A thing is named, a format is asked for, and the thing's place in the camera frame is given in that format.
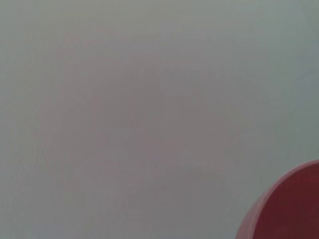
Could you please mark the pink plastic bowl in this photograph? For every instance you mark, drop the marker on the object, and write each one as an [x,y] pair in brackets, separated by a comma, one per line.
[291,206]

